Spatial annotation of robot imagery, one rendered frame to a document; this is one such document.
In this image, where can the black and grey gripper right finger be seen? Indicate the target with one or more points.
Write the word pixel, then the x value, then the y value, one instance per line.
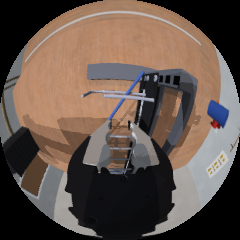
pixel 149 155

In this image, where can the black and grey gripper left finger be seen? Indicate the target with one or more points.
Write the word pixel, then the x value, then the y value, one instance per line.
pixel 90 156

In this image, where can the blue cable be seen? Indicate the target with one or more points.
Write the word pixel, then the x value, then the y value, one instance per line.
pixel 127 93

